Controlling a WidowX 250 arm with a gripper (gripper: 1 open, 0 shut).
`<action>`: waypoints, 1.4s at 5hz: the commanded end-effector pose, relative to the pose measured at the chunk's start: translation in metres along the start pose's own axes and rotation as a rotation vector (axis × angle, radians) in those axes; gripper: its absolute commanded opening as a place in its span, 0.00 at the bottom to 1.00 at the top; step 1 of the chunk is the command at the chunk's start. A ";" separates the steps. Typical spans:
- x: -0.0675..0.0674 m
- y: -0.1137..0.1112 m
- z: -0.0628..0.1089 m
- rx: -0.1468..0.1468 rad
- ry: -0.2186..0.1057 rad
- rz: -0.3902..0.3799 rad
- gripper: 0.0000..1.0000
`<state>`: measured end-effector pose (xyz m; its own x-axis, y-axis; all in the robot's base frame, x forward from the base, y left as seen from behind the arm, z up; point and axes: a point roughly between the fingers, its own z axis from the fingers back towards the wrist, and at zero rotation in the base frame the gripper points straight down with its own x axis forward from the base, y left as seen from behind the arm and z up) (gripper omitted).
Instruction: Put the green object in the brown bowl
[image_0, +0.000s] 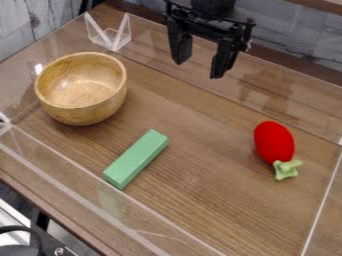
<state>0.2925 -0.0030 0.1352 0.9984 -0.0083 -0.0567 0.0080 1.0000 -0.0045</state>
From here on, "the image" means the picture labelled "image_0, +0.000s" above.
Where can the green rectangular block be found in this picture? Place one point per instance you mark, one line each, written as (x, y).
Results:
(133, 160)

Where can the light wooden bowl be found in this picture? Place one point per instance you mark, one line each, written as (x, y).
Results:
(81, 88)

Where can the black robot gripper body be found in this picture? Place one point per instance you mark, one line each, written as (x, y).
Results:
(207, 18)

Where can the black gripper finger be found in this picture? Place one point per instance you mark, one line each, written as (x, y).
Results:
(180, 42)
(224, 57)

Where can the red plush strawberry toy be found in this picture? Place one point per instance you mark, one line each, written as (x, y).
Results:
(275, 148)

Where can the black table leg bracket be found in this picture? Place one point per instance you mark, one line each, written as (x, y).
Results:
(59, 242)

